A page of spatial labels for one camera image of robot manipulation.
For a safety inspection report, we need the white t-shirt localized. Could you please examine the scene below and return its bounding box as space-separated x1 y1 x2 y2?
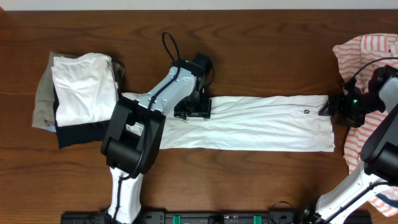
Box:
121 91 336 153

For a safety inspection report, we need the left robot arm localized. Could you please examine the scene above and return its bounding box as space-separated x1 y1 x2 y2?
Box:
101 54 213 223

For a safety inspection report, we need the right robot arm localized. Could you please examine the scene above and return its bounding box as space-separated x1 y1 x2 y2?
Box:
310 78 397 223

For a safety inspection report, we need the red white striped shirt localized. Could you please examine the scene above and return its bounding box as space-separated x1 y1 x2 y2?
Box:
331 33 398 218

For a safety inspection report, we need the folded white shirt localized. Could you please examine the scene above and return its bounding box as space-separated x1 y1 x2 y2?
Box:
52 53 118 127

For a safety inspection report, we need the folded black garment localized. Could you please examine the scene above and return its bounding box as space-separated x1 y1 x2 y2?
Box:
53 88 109 149

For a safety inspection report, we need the light blue folded garment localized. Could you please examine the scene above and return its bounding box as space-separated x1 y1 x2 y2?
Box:
42 125 56 133

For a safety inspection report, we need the folded olive garment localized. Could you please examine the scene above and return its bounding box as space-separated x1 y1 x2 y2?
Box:
32 52 125 128

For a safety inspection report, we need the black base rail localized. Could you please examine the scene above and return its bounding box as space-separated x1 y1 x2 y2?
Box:
60 202 373 224

